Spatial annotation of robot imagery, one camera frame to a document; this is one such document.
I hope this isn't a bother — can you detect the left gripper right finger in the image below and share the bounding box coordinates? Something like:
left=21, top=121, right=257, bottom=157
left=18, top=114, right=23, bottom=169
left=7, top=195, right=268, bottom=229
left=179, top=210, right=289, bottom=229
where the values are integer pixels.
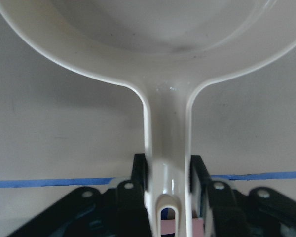
left=190, top=155, right=296, bottom=237

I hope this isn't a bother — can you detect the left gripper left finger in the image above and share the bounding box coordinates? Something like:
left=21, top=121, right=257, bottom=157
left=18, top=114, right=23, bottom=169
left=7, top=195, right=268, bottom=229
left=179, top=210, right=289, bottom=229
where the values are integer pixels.
left=10, top=154, right=152, bottom=237

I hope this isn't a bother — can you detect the beige plastic dustpan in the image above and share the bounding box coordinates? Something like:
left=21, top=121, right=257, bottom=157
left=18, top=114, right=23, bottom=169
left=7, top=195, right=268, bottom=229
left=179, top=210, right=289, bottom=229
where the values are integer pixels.
left=0, top=0, right=296, bottom=237

